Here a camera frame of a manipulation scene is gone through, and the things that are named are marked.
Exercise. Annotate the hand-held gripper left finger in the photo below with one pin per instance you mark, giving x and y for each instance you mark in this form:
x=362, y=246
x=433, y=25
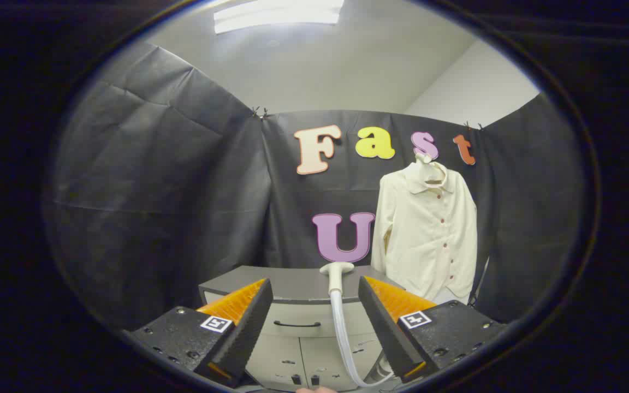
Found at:
x=249, y=327

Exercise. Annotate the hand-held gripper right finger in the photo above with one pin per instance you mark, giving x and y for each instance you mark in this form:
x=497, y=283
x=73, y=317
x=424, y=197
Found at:
x=383, y=322

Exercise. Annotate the cream button shirt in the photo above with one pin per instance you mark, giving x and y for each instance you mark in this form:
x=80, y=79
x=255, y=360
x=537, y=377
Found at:
x=429, y=240

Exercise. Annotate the white clothes hanger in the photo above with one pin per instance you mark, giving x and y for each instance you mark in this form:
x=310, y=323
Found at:
x=422, y=158

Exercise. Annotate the white cabinet with grey top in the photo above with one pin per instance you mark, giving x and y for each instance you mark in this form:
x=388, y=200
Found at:
x=292, y=284

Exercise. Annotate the backdrop stand pole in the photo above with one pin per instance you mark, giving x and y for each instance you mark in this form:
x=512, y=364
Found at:
x=482, y=273

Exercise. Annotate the black backdrop cloth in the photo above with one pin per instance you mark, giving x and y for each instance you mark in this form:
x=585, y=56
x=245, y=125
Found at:
x=183, y=191

